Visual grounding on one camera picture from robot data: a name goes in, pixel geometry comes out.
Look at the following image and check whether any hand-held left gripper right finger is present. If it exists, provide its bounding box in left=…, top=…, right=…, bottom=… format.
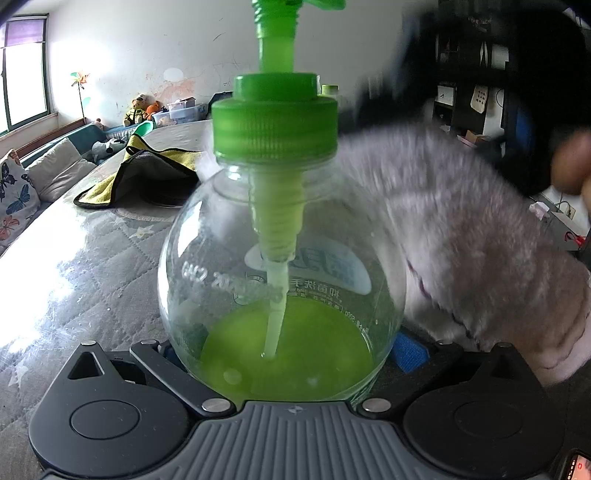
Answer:
left=360, top=331, right=532, bottom=414

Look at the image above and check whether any teddy bear plush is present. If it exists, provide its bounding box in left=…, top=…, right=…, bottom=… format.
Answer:
left=122, top=93, right=147, bottom=127

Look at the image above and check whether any person's right hand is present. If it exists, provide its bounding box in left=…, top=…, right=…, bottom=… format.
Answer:
left=551, top=129, right=591, bottom=195

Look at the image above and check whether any colourful pinwheel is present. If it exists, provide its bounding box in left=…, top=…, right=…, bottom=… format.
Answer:
left=70, top=71, right=90, bottom=121

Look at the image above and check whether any beige cushion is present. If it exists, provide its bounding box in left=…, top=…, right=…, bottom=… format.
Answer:
left=25, top=137, right=98, bottom=204

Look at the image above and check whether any butterfly print cushion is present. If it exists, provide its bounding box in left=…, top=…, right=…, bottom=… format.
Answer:
left=0, top=150, right=42, bottom=250

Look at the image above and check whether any window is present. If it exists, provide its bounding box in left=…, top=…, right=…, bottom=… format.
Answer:
left=0, top=16, right=51, bottom=134

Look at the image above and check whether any clear pump bottle green soap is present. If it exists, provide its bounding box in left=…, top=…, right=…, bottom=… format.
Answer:
left=157, top=0, right=407, bottom=407

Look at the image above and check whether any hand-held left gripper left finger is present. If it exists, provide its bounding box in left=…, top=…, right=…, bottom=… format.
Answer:
left=68, top=339, right=235, bottom=417

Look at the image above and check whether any clear storage box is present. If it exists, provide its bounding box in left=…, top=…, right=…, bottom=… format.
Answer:
left=152, top=97, right=208, bottom=127

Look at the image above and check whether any blue sofa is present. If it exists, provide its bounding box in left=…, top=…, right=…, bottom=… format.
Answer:
left=0, top=122, right=139, bottom=259

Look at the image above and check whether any grey quilted star tablecloth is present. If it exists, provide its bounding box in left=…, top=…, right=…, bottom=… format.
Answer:
left=0, top=120, right=416, bottom=480

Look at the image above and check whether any dark shelving unit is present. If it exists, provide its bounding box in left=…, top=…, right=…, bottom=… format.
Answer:
left=434, top=0, right=513, bottom=139

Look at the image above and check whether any yellow and grey microfibre cloth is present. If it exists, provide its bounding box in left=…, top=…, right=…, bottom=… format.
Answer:
left=74, top=134, right=204, bottom=209

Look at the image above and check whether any pale pink towel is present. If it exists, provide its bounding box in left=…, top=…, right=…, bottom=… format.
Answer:
left=339, top=127, right=591, bottom=388

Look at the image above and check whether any black and white plush toy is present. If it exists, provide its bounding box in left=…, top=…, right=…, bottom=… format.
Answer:
left=90, top=137, right=127, bottom=162

